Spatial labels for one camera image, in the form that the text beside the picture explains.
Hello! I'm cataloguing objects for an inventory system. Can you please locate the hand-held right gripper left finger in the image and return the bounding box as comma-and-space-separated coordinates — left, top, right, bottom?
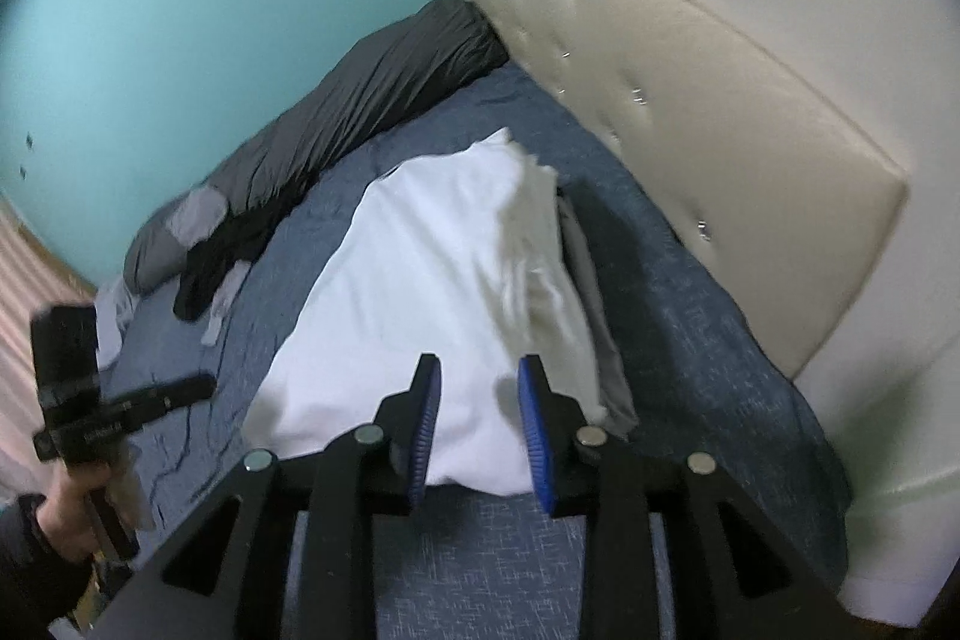
86, 353, 443, 640

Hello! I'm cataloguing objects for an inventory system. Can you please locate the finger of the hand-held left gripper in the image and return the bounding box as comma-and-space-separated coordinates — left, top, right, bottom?
100, 372, 218, 437

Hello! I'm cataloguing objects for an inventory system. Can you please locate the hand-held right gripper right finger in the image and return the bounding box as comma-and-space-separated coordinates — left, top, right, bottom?
517, 355, 841, 640

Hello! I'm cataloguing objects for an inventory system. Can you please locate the white polo shirt black trim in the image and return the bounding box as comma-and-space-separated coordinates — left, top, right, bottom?
244, 128, 608, 497

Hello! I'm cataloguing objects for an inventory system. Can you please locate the person's left forearm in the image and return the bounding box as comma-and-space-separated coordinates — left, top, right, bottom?
0, 494, 95, 626

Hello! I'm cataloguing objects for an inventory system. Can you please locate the person's left hand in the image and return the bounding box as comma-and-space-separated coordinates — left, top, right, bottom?
34, 456, 155, 562

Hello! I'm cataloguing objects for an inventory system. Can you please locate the light grey blanket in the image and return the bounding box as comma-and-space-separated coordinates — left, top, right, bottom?
94, 276, 140, 367

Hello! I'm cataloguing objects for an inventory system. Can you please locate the light grey garment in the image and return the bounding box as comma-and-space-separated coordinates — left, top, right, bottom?
201, 261, 252, 347

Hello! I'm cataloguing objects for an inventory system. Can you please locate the grey cloth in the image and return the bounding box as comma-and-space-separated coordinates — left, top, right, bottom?
163, 190, 230, 247

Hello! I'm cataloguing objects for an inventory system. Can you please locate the dark grey rolled duvet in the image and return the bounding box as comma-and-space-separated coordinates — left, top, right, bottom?
122, 0, 511, 295

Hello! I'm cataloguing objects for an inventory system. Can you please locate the cream tufted headboard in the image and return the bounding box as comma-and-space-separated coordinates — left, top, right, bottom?
412, 0, 960, 626

